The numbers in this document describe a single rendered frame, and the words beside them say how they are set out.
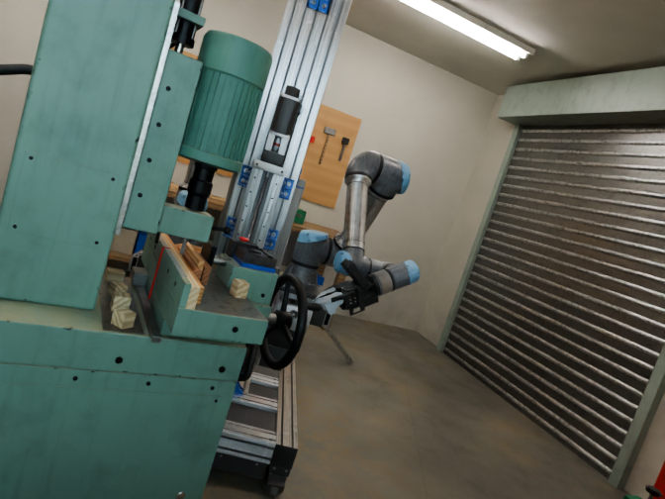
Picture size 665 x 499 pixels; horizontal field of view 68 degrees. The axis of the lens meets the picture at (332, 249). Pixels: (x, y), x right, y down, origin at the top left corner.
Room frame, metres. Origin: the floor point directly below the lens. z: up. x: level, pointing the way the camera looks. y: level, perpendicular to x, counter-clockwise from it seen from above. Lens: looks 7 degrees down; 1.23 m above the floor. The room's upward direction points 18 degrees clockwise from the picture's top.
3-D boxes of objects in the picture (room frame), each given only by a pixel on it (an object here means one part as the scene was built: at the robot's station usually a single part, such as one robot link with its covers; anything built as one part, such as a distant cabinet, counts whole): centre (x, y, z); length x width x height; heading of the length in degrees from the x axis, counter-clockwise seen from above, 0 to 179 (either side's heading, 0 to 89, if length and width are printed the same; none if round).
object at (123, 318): (1.06, 0.40, 0.82); 0.04 x 0.03 x 0.03; 69
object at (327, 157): (4.48, 1.03, 1.50); 2.00 x 0.04 x 0.90; 112
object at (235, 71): (1.27, 0.38, 1.35); 0.18 x 0.18 x 0.31
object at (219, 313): (1.33, 0.29, 0.87); 0.61 x 0.30 x 0.06; 30
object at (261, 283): (1.37, 0.21, 0.91); 0.15 x 0.14 x 0.09; 30
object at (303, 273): (1.98, 0.09, 0.87); 0.15 x 0.15 x 0.10
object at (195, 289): (1.27, 0.40, 0.92); 0.60 x 0.02 x 0.05; 30
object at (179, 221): (1.26, 0.39, 1.03); 0.14 x 0.07 x 0.09; 120
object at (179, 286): (1.26, 0.41, 0.93); 0.60 x 0.02 x 0.06; 30
